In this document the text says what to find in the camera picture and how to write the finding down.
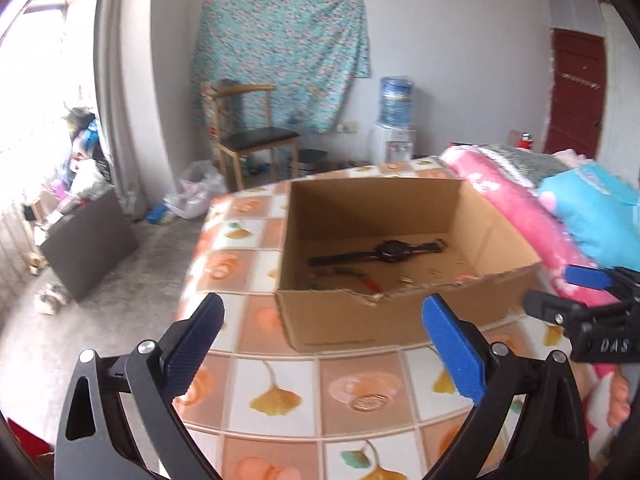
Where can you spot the grey knit cushion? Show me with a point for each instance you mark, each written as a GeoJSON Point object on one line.
{"type": "Point", "coordinates": [525, 162]}

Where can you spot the white water dispenser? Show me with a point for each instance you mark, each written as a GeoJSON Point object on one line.
{"type": "Point", "coordinates": [392, 145]}

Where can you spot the grey curtain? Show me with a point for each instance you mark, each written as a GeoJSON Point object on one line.
{"type": "Point", "coordinates": [122, 85]}

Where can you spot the white wall socket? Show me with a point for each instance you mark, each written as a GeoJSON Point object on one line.
{"type": "Point", "coordinates": [347, 127]}

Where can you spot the red object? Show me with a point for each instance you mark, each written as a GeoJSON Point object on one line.
{"type": "Point", "coordinates": [27, 437]}

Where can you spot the crumpled white paper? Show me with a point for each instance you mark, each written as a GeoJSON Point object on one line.
{"type": "Point", "coordinates": [52, 300]}

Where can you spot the person's right hand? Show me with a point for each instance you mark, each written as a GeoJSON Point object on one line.
{"type": "Point", "coordinates": [620, 400]}

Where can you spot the wooden chair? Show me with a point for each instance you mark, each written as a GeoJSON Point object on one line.
{"type": "Point", "coordinates": [255, 137]}

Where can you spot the blue water bottle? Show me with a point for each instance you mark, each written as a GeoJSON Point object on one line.
{"type": "Point", "coordinates": [397, 102]}

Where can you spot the red thermos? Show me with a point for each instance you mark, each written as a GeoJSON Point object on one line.
{"type": "Point", "coordinates": [525, 141]}

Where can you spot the dark cabinet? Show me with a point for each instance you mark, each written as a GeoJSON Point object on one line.
{"type": "Point", "coordinates": [85, 245]}

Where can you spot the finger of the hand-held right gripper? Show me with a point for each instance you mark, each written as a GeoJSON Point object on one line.
{"type": "Point", "coordinates": [585, 277]}
{"type": "Point", "coordinates": [550, 305]}

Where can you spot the blue plush pillow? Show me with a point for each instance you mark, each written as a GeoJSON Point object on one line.
{"type": "Point", "coordinates": [590, 210]}

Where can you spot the black wristwatch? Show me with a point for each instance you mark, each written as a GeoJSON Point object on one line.
{"type": "Point", "coordinates": [395, 250]}

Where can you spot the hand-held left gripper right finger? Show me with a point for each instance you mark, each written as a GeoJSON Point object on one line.
{"type": "Point", "coordinates": [455, 350]}

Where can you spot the pile of clutter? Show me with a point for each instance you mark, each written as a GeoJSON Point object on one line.
{"type": "Point", "coordinates": [82, 160]}

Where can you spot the teal floral wall cloth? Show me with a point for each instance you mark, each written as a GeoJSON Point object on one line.
{"type": "Point", "coordinates": [285, 55]}

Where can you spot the brown cardboard box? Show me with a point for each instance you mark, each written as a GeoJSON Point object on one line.
{"type": "Point", "coordinates": [380, 210]}

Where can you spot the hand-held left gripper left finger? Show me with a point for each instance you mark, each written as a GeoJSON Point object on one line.
{"type": "Point", "coordinates": [192, 350]}

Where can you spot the small blue item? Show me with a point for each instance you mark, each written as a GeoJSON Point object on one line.
{"type": "Point", "coordinates": [157, 214]}

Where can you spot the dark trash bin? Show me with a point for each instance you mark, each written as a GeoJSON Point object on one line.
{"type": "Point", "coordinates": [309, 162]}

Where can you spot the white plastic bag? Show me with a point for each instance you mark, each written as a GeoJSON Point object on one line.
{"type": "Point", "coordinates": [197, 192]}

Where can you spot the pink floral blanket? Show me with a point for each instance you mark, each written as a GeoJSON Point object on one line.
{"type": "Point", "coordinates": [505, 205]}

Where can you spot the dark red door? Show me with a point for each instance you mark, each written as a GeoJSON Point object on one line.
{"type": "Point", "coordinates": [575, 95]}

